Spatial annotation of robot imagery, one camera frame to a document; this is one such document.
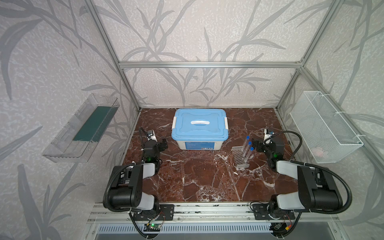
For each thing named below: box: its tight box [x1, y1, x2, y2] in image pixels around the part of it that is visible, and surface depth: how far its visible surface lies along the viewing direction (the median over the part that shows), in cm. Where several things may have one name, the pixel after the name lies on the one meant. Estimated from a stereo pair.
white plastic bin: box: [175, 138, 226, 151], surface depth 92 cm
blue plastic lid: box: [171, 108, 229, 142], surface depth 90 cm
